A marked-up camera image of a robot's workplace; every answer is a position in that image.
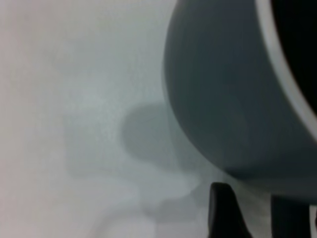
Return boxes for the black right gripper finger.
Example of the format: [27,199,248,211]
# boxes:
[207,182,253,238]

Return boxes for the dark grey ceramic mug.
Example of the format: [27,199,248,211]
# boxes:
[162,0,317,238]

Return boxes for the black coffee liquid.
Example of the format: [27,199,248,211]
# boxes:
[270,0,317,102]

